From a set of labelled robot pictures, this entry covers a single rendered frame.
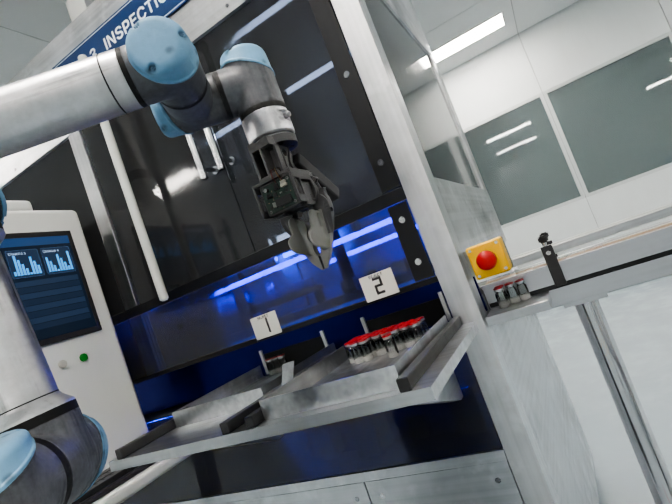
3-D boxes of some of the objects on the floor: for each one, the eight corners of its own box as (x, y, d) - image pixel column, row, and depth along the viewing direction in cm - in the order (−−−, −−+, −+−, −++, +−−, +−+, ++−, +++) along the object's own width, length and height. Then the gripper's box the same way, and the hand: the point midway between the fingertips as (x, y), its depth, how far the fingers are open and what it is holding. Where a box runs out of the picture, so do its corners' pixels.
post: (609, 703, 100) (282, -143, 115) (640, 705, 98) (301, -161, 113) (613, 734, 95) (267, -162, 110) (646, 737, 92) (287, -181, 107)
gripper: (232, 152, 70) (280, 284, 68) (279, 124, 66) (331, 263, 65) (264, 157, 78) (308, 276, 76) (308, 133, 74) (355, 257, 72)
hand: (324, 260), depth 73 cm, fingers closed
